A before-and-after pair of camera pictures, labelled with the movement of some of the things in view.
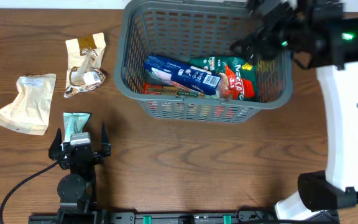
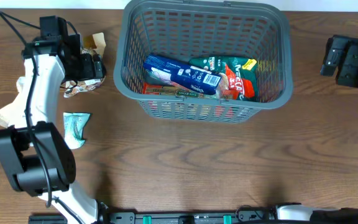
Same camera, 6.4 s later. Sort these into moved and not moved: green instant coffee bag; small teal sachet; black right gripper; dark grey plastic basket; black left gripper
Moved: black right gripper; black left gripper
Not moved: green instant coffee bag; dark grey plastic basket; small teal sachet
